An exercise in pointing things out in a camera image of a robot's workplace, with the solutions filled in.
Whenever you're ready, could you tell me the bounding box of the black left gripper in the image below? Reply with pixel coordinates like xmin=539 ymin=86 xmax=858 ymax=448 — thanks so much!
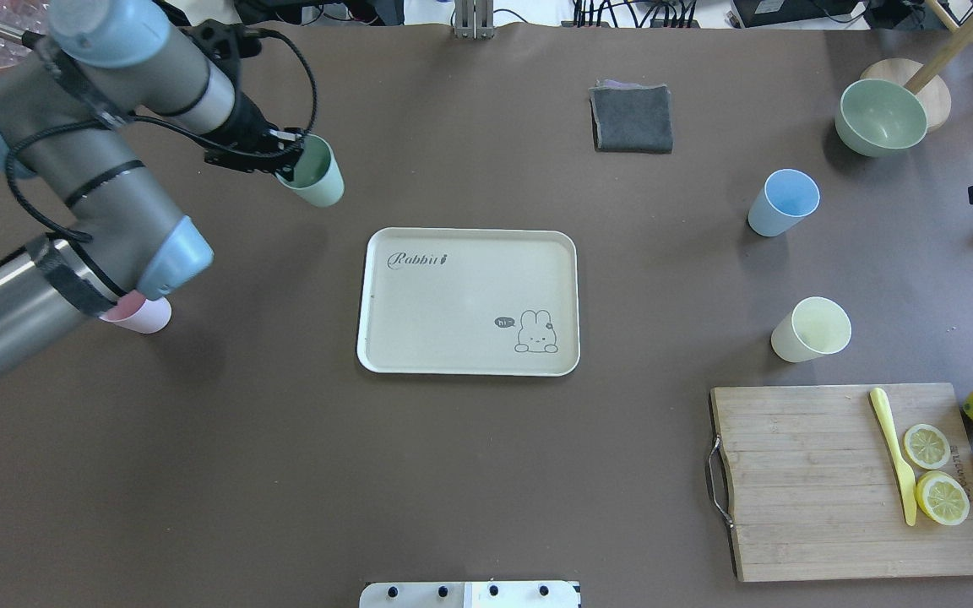
xmin=202 ymin=93 xmax=306 ymax=181

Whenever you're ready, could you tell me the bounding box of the green plastic cup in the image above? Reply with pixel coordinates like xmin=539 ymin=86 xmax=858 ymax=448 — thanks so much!
xmin=275 ymin=134 xmax=345 ymax=208

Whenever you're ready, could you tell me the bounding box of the pink plastic cup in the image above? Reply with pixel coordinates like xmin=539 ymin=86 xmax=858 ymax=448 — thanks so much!
xmin=100 ymin=291 xmax=172 ymax=334

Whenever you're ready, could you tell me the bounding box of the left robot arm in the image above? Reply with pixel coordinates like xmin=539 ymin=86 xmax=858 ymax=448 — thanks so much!
xmin=0 ymin=1 xmax=310 ymax=377

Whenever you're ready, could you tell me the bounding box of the cream rabbit tray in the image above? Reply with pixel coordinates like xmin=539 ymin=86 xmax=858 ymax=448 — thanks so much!
xmin=356 ymin=227 xmax=580 ymax=377

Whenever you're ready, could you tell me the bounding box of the wooden stand with round base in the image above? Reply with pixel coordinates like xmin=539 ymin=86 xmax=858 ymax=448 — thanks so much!
xmin=861 ymin=1 xmax=973 ymax=133

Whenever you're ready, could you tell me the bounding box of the green plastic bowl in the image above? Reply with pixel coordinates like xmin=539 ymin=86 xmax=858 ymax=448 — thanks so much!
xmin=834 ymin=79 xmax=929 ymax=158

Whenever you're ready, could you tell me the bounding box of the blue plastic cup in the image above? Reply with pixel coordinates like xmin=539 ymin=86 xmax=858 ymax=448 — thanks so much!
xmin=747 ymin=169 xmax=821 ymax=237

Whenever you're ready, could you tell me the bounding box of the pale yellow plastic cup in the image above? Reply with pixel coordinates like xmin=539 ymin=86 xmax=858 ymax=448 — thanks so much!
xmin=769 ymin=296 xmax=852 ymax=363

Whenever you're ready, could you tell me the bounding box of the yellow plastic knife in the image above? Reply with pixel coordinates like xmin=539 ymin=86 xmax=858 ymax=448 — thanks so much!
xmin=869 ymin=386 xmax=918 ymax=527

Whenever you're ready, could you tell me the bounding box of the upper lemon slice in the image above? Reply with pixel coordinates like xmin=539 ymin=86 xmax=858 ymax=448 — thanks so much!
xmin=902 ymin=423 xmax=951 ymax=470

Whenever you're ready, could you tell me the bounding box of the lemon slice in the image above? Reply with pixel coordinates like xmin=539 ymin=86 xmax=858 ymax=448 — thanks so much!
xmin=902 ymin=423 xmax=951 ymax=470
xmin=915 ymin=470 xmax=970 ymax=526

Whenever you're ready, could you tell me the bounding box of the lower lemon slice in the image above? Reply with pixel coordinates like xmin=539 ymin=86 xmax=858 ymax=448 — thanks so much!
xmin=915 ymin=470 xmax=970 ymax=526

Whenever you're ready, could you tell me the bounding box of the folded grey cloth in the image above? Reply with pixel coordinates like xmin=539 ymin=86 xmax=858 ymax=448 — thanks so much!
xmin=590 ymin=79 xmax=673 ymax=154

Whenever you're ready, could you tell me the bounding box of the wooden cutting board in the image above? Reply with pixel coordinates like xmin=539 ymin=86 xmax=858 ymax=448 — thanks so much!
xmin=710 ymin=383 xmax=973 ymax=584

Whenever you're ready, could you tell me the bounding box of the aluminium frame post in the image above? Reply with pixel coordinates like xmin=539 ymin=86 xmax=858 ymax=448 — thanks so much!
xmin=453 ymin=0 xmax=495 ymax=40

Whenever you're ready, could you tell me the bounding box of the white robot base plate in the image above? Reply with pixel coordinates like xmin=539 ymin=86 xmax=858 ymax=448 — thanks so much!
xmin=358 ymin=580 xmax=582 ymax=607

